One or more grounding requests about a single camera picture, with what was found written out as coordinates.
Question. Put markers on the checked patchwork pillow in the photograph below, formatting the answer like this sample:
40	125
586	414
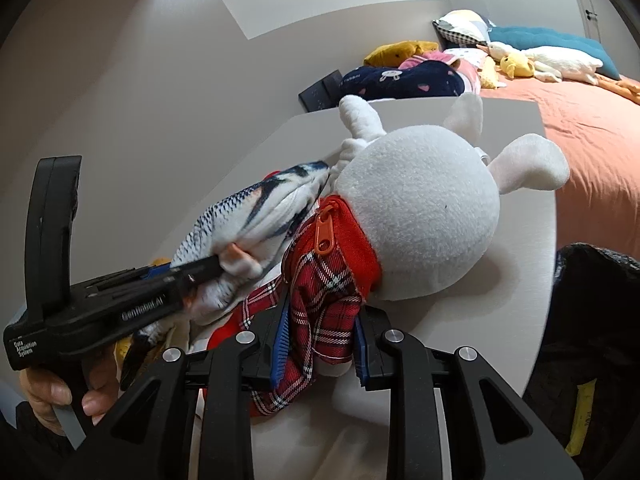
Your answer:
460	27

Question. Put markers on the grey bedside cabinet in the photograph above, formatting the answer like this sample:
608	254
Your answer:
515	280

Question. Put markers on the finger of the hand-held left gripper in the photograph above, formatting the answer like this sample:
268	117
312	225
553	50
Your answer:
195	269

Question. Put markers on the mustard yellow plush cushion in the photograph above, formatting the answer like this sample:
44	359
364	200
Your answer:
395	52

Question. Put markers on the navy printed blanket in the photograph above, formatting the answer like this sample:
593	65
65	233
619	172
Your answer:
400	80

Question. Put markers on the person's left hand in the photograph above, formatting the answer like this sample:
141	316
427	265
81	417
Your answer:
102	385

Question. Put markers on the yellow duck plush toy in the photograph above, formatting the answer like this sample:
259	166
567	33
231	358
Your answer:
517	66

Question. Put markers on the fish plush toy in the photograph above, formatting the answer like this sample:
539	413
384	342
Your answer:
250	210

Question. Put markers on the bed with orange sheet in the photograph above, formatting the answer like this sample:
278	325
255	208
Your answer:
590	130

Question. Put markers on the white dotted pillow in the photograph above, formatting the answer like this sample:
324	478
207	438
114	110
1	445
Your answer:
465	54

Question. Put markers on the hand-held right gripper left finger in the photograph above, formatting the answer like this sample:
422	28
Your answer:
281	345

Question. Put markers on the bin with black trash bag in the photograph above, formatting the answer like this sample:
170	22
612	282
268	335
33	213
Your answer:
590	335

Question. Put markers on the white rabbit plush toy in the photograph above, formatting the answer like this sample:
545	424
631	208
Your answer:
425	200

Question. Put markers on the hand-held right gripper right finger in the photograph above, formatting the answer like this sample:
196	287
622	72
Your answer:
361	360

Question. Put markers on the teal cushion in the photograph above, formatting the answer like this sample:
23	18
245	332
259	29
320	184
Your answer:
550	39

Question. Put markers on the white goose plush toy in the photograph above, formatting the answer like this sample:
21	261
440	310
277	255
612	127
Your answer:
560	60

